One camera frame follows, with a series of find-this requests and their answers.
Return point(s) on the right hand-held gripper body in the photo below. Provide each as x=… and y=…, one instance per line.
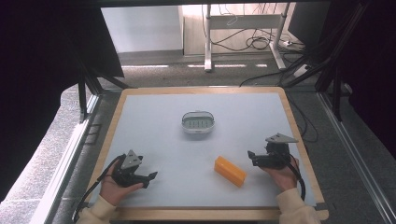
x=278, y=152

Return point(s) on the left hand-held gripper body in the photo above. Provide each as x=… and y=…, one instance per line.
x=125, y=170

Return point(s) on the person's left hand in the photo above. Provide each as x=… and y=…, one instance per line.
x=112, y=190

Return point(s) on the person's right hand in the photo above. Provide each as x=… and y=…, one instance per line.
x=284, y=178

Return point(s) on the orange soap bar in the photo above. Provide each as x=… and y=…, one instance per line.
x=230, y=171

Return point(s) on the white mat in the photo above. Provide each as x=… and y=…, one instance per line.
x=199, y=149

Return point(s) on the white power strip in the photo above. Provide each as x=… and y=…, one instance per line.
x=300, y=70

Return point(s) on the black metal stand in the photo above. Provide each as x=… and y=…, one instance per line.
x=90, y=84

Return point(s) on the black curtain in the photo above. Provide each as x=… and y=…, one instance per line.
x=40, y=71
x=370, y=62

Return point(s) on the dark monitor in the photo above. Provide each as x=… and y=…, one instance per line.
x=308, y=25

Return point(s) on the white rail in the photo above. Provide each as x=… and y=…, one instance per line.
x=62, y=168

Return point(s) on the aluminium rail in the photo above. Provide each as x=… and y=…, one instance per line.
x=358, y=155

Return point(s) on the white desk frame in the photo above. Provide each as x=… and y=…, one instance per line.
x=243, y=21

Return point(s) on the white wall panel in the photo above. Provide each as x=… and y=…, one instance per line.
x=141, y=29

